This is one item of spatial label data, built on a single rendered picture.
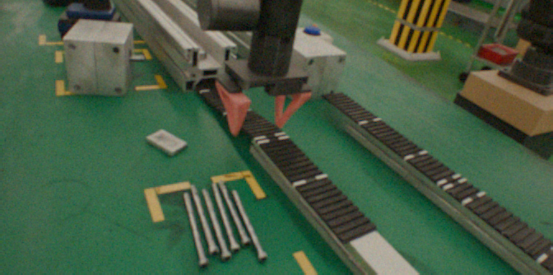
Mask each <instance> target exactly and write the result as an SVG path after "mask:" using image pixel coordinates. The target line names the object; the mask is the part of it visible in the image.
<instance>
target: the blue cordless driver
mask: <svg viewBox="0 0 553 275"><path fill-rule="evenodd" d="M79 19H82V20H90V21H106V22H115V23H122V20H121V15H120V14H118V13H115V9H114V7H112V6H111V3H110V0H82V3H78V2H72V3H71V5H70V6H69V7H68V8H67V10H66V11H65V12H64V13H63V14H62V15H61V16H60V18H59V21H58V33H59V32H60V33H59V34H60V39H61V40H63V39H64V37H65V36H66V35H67V33H68V32H69V31H70V30H71V28H73V27H74V25H75V24H76V23H77V22H78V20H79Z"/></svg>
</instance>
